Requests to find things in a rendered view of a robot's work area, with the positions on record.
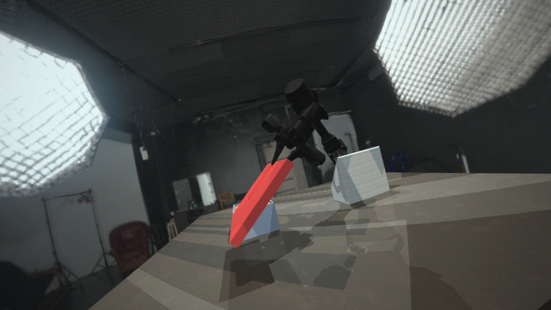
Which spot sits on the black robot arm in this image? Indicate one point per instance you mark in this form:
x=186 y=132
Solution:
x=304 y=101

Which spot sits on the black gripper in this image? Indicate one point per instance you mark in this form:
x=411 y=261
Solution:
x=298 y=134

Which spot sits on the red rectangular lid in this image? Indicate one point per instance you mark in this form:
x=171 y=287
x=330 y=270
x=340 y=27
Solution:
x=257 y=198

